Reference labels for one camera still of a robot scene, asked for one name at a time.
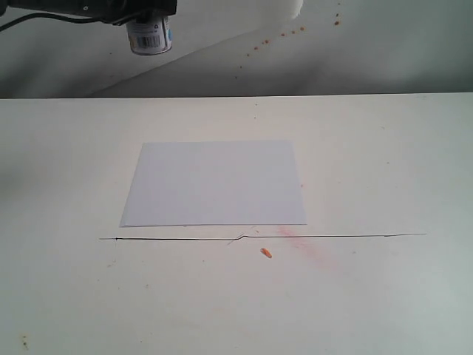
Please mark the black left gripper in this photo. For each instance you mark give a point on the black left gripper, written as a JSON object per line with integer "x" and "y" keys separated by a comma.
{"x": 120, "y": 12}

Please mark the small orange crumb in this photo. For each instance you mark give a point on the small orange crumb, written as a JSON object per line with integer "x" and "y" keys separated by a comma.
{"x": 265, "y": 252}

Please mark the silver spray can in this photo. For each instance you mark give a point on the silver spray can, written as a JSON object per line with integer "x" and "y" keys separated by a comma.
{"x": 152, "y": 37}

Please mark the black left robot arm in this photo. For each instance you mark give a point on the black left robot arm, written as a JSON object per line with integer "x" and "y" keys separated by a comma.
{"x": 87, "y": 9}

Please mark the white paper sheet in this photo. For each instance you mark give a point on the white paper sheet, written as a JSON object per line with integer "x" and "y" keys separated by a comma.
{"x": 215, "y": 183}

